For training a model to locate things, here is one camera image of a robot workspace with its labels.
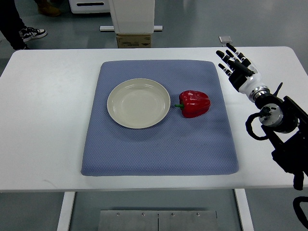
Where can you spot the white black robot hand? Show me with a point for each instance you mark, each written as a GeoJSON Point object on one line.
{"type": "Point", "coordinates": [242, 73]}

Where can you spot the red bell pepper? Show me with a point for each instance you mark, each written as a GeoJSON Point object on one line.
{"type": "Point", "coordinates": [193, 103]}

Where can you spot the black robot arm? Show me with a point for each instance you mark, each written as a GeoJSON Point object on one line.
{"type": "Point", "coordinates": [285, 124]}

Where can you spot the small grey floor plate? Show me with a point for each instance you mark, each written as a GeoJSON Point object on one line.
{"type": "Point", "coordinates": [224, 40]}

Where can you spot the cream round plate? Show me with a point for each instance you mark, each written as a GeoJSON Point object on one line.
{"type": "Point", "coordinates": [138, 103]}

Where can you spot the blue textured mat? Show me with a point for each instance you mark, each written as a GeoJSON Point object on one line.
{"type": "Point", "coordinates": [175, 146]}

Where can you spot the right white table leg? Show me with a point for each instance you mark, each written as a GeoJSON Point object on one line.
{"type": "Point", "coordinates": [243, 210]}

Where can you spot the white table leg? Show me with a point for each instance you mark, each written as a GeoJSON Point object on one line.
{"type": "Point", "coordinates": [243, 210]}
{"type": "Point", "coordinates": [66, 211]}

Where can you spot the cardboard box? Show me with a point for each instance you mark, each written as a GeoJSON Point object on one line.
{"type": "Point", "coordinates": [134, 41]}

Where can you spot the white machine column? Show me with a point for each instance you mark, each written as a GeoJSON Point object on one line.
{"type": "Point", "coordinates": [132, 17]}

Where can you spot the white cabinet with slot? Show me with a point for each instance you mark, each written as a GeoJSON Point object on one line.
{"type": "Point", "coordinates": [89, 6]}

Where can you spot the brown boot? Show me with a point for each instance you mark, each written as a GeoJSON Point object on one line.
{"type": "Point", "coordinates": [45, 8]}

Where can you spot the black white sneaker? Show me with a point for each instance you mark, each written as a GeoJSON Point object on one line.
{"type": "Point", "coordinates": [30, 33]}

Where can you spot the left white table leg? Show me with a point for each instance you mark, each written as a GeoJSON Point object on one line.
{"type": "Point", "coordinates": [66, 211]}

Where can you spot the person black trouser leg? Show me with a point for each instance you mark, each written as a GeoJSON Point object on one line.
{"type": "Point", "coordinates": [11, 25]}

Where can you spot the metal base plate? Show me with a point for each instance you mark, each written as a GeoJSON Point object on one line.
{"type": "Point", "coordinates": [161, 220]}

